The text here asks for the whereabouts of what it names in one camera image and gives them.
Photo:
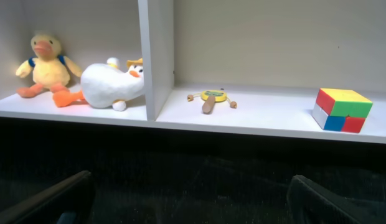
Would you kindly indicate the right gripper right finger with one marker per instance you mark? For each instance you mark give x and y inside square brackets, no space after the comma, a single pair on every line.
[320,205]

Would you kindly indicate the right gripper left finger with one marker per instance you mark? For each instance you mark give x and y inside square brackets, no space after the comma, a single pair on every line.
[49,205]

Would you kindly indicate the many-coloured puzzle cube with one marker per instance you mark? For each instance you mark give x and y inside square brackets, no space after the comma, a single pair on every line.
[348,107]

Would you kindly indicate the yellow wooden rattle drum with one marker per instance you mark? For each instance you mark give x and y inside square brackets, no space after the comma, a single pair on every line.
[213,96]

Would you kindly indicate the white plush duck yellow hat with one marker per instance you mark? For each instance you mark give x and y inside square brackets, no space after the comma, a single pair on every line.
[109,85]

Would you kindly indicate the white shelf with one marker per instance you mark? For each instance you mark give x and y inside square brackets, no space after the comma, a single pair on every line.
[274,62]

